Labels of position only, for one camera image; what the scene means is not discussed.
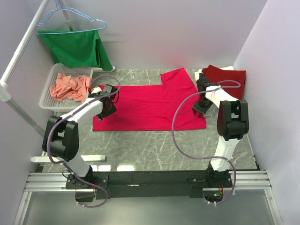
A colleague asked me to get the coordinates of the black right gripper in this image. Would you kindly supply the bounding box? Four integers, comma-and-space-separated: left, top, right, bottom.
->
192, 97, 214, 117

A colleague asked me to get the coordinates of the green hanging t-shirt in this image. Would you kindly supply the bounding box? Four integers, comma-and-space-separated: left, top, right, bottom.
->
37, 30, 113, 71

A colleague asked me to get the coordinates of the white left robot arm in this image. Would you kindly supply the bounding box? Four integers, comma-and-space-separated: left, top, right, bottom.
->
42, 84, 119, 188

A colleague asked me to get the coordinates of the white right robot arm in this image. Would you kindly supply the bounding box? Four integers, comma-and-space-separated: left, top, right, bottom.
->
192, 77, 249, 187

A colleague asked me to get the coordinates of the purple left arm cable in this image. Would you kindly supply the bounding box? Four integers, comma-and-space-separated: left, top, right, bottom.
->
46, 75, 121, 208

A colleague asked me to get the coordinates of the white clothes rack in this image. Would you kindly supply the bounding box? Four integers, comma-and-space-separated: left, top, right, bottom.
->
0, 0, 116, 164

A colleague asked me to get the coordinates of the dark red folded t-shirt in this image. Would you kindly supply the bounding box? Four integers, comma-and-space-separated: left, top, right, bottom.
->
202, 65, 246, 99

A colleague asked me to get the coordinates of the pink-red t-shirt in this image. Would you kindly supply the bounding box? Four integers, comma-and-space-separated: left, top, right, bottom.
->
92, 68, 207, 132

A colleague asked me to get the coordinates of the light blue wire hanger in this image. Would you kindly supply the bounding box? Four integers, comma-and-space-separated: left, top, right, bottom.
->
34, 0, 108, 35

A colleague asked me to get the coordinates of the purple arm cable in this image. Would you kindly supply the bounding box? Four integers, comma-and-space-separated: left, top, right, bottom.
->
171, 80, 236, 206
46, 75, 121, 208

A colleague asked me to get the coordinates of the white plastic laundry basket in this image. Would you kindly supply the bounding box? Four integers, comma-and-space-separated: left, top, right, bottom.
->
39, 63, 93, 112

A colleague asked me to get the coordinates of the aluminium rail frame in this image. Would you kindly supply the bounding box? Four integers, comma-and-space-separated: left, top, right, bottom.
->
14, 169, 283, 225

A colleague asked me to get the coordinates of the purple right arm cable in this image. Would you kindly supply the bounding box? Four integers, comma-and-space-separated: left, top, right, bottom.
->
171, 80, 236, 206

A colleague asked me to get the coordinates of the salmon orange t-shirt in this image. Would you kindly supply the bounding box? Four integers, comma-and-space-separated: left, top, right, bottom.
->
50, 73, 91, 103

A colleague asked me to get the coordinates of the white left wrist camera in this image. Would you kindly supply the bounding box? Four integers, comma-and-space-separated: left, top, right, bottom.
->
88, 86, 102, 96

